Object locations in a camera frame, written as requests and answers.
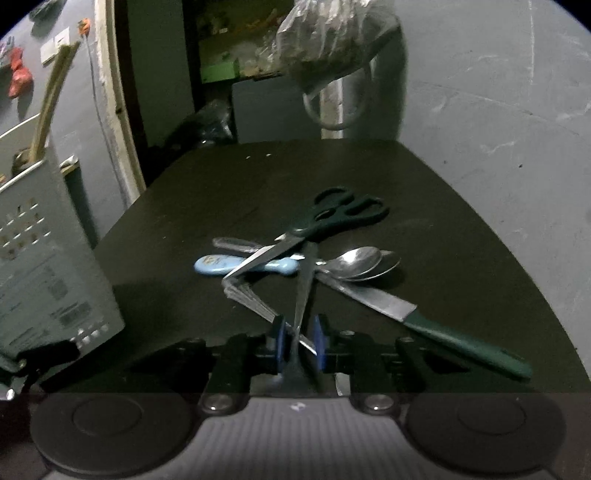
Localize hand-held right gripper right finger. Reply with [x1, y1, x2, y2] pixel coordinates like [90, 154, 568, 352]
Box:
[314, 314, 463, 413]

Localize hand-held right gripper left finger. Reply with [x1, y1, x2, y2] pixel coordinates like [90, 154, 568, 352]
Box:
[124, 315, 289, 412]

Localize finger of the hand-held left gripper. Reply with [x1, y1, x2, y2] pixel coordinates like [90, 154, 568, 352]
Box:
[0, 339, 93, 402]

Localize steel fork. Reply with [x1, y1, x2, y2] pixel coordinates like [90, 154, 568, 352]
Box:
[221, 276, 319, 356]

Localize steel spoon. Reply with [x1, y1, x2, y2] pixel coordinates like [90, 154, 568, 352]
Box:
[323, 251, 402, 283]
[314, 246, 383, 280]

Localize blue handled spoon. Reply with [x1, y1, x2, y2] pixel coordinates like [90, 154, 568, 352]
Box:
[194, 253, 303, 277]

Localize steel utensil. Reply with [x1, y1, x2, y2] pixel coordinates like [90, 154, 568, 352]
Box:
[212, 236, 262, 256]

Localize white perforated utensil basket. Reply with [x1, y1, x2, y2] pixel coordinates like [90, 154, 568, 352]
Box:
[0, 113, 126, 372]

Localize dark handled scissors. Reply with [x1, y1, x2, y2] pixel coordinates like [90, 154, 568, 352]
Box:
[222, 186, 390, 283]

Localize green handled knife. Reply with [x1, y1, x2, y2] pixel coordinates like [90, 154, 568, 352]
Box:
[316, 270, 534, 380]

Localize metal handled kitchen tool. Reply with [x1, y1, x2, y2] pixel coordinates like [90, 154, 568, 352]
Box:
[11, 148, 33, 179]

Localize black plastic bag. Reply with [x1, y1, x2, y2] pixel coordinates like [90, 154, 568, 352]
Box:
[173, 99, 235, 150]

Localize grey cabinet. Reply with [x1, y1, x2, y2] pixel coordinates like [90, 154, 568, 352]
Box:
[231, 76, 324, 145]

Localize green box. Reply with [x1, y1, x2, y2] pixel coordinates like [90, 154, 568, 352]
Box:
[200, 62, 241, 85]

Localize red mesh bag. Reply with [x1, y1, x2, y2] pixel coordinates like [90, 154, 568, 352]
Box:
[7, 45, 36, 99]

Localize clear plastic bag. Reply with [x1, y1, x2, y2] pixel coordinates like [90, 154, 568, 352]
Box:
[276, 0, 400, 95]

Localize wooden shelf unit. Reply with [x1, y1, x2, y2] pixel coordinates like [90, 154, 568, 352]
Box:
[196, 0, 296, 86]

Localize white wall cable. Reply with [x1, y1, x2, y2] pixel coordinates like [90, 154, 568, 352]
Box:
[87, 37, 133, 206]

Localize white switch plate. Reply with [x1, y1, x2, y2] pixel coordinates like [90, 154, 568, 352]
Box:
[40, 27, 71, 66]

